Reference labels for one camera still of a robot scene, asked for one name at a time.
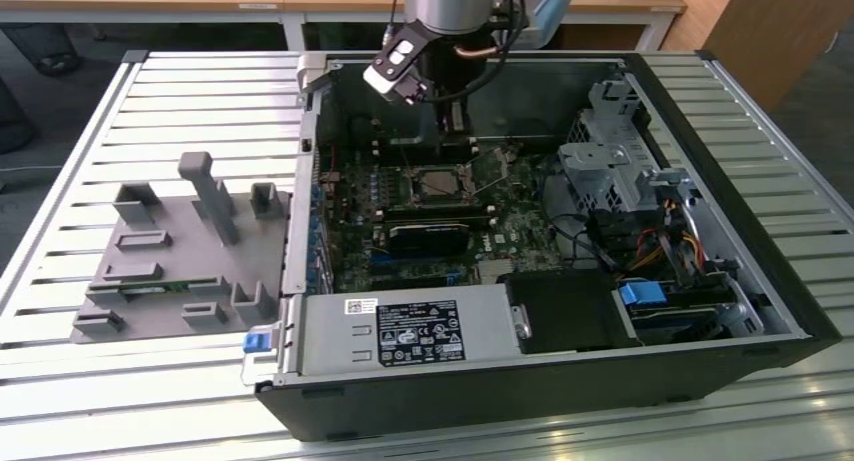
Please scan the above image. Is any silver square CPU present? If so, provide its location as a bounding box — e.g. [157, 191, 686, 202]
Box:
[420, 170, 463, 195]

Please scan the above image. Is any silver metal drive cage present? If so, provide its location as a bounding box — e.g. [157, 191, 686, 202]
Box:
[556, 78, 668, 213]

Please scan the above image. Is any green motherboard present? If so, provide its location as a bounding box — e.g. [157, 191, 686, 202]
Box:
[316, 140, 568, 292]

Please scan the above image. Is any black graphics card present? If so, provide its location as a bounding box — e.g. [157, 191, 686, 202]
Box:
[384, 220, 472, 257]

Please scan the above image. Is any silver chipset heat sink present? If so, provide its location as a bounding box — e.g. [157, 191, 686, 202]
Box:
[475, 259, 516, 285]

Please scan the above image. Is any brown wooden cabinet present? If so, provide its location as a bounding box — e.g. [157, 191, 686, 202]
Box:
[659, 0, 854, 113]

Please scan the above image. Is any blue disk carrier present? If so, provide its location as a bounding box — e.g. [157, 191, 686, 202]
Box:
[618, 279, 668, 310]

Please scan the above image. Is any grey parts rack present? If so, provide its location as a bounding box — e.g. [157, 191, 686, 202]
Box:
[69, 151, 295, 345]

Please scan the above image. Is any silver power supply unit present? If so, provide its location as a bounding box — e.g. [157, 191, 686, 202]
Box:
[292, 285, 523, 375]

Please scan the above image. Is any green RAM stick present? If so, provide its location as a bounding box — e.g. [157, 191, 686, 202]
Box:
[119, 278, 223, 295]

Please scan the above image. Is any black open PC case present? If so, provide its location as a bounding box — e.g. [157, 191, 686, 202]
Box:
[252, 50, 843, 443]

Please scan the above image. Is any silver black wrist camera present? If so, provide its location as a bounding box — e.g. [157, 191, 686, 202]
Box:
[361, 26, 436, 105]

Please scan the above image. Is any cable with metal plug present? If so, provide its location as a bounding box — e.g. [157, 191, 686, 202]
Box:
[381, 0, 403, 48]

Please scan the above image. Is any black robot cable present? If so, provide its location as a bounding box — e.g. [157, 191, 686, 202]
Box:
[425, 0, 536, 105]

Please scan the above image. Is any yellow red wire bundle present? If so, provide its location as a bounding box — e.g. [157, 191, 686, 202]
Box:
[626, 229, 706, 273]

